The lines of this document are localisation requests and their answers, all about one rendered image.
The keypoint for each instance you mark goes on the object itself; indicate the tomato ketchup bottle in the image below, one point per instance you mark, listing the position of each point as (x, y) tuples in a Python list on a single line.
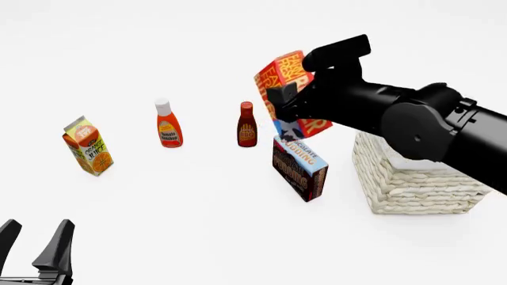
[(169, 129)]

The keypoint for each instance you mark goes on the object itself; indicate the BBQ sauce bottle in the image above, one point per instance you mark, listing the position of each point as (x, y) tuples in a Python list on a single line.
[(247, 130)]

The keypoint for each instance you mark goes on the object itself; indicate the chocolate pudding box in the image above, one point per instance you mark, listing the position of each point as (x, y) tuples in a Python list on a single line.
[(295, 175)]

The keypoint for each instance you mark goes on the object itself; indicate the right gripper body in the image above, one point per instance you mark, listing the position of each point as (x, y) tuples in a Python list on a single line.
[(313, 101)]

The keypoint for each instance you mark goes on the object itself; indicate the red butter box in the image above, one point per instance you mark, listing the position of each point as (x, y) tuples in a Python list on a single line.
[(283, 71)]

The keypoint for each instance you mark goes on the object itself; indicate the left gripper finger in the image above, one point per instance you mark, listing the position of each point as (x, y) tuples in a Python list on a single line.
[(57, 249), (8, 234)]

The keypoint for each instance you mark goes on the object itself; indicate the orange juice carton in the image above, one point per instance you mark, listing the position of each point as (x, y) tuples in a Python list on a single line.
[(89, 148)]

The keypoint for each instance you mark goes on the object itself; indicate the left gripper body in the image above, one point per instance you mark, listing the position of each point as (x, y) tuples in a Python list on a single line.
[(35, 279)]

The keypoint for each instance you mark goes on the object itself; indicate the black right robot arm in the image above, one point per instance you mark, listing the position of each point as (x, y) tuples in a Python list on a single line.
[(420, 133)]

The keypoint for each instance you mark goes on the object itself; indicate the white woven basket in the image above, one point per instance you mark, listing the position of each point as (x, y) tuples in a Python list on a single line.
[(416, 190)]

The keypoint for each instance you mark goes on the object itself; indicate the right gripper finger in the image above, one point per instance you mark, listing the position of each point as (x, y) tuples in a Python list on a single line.
[(282, 93)]

